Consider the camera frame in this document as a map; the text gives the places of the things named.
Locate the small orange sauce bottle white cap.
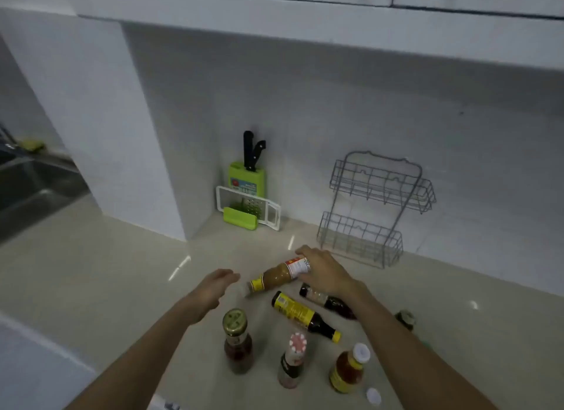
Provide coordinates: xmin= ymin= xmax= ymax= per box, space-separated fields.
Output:
xmin=329 ymin=342 xmax=371 ymax=395

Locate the red chili sauce bottle gold cap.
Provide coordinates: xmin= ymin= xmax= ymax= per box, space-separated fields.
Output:
xmin=221 ymin=308 xmax=254 ymax=375

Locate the large black-handled knife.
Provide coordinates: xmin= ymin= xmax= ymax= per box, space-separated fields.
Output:
xmin=243 ymin=130 xmax=257 ymax=173

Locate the steel faucet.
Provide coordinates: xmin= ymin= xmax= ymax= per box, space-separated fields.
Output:
xmin=0 ymin=123 xmax=18 ymax=151

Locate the small bottle red white cap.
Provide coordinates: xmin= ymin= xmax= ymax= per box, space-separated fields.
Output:
xmin=277 ymin=332 xmax=308 ymax=389

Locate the yellow label soy sauce bottle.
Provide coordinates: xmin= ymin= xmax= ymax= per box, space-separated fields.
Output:
xmin=271 ymin=290 xmax=343 ymax=344

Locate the grey wire two-tier rack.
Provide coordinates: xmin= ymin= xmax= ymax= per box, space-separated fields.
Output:
xmin=316 ymin=150 xmax=437 ymax=270

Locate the person's right forearm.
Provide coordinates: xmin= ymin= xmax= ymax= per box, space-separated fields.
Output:
xmin=348 ymin=281 xmax=499 ymax=410

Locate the white upper cabinet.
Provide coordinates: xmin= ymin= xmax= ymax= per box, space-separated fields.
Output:
xmin=0 ymin=0 xmax=564 ymax=71

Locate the person's right hand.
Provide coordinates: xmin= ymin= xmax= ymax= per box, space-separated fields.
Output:
xmin=294 ymin=245 xmax=371 ymax=301

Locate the steel sink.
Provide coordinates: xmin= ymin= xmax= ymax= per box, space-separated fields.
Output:
xmin=0 ymin=149 xmax=91 ymax=243

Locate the green grater holder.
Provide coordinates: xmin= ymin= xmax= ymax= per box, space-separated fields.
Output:
xmin=223 ymin=207 xmax=259 ymax=231

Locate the person's left hand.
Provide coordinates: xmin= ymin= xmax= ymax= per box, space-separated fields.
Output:
xmin=183 ymin=268 xmax=241 ymax=327

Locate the small green jar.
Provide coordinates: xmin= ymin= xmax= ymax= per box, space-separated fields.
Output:
xmin=395 ymin=309 xmax=417 ymax=332

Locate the green knife block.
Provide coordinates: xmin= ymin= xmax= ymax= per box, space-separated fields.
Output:
xmin=227 ymin=161 xmax=267 ymax=199

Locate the dark sauce bottle white cap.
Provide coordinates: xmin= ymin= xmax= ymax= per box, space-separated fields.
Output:
xmin=299 ymin=283 xmax=358 ymax=321

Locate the person's left forearm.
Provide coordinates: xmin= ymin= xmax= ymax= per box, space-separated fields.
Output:
xmin=66 ymin=297 xmax=208 ymax=410

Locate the white framed grater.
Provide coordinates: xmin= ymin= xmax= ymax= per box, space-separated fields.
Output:
xmin=215 ymin=185 xmax=282 ymax=231

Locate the tall light brown sauce bottle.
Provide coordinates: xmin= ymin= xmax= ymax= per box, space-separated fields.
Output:
xmin=245 ymin=255 xmax=311 ymax=297

